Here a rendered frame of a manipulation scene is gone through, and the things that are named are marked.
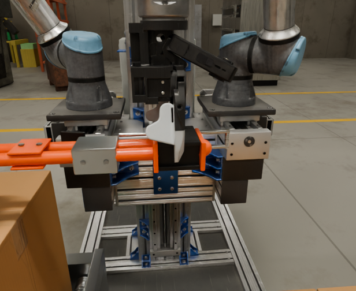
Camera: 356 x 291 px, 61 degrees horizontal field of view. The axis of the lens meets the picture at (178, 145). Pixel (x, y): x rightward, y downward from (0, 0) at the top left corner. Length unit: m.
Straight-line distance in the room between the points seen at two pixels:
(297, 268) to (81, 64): 1.58
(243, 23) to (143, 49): 6.32
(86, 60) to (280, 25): 0.57
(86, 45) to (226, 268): 1.16
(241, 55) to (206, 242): 1.05
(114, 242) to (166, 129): 1.31
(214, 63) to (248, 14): 6.32
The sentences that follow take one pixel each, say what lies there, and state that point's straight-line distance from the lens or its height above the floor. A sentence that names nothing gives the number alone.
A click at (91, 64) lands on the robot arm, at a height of 1.18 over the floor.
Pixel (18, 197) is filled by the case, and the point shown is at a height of 0.97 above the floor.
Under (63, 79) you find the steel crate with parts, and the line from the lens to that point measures 6.60.
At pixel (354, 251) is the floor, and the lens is 2.23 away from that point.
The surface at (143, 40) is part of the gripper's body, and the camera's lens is 0.46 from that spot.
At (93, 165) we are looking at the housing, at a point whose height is 1.08.
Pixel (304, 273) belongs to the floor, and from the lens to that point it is 1.96.
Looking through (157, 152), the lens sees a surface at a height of 1.11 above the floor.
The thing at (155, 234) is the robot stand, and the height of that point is 0.45.
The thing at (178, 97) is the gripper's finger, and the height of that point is 1.20.
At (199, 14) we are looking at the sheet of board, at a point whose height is 1.58.
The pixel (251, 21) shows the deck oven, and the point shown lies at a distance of 6.80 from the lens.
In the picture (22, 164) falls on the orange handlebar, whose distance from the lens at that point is 0.53.
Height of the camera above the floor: 1.29
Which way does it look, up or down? 22 degrees down
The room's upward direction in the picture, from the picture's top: straight up
